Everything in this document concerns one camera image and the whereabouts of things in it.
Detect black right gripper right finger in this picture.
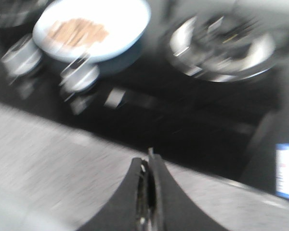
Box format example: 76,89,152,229
148,148,227,231

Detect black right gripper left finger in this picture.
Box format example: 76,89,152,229
79,158,149,231

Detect light blue plate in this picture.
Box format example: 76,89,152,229
32,0,151,73

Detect brown meat pieces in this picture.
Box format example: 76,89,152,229
46,18,109,47

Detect white blue label sticker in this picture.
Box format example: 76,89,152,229
276,143,289,199

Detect black glass gas cooktop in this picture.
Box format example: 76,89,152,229
0,0,289,193

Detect silver right stove knob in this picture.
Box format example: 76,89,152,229
59,53,100,93

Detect silver stove knob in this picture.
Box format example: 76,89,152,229
59,53,100,93
1,34,42,77

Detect black right burner pan support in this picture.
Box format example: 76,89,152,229
165,12,277,83

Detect silver left stove knob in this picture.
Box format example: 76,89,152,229
1,34,42,77

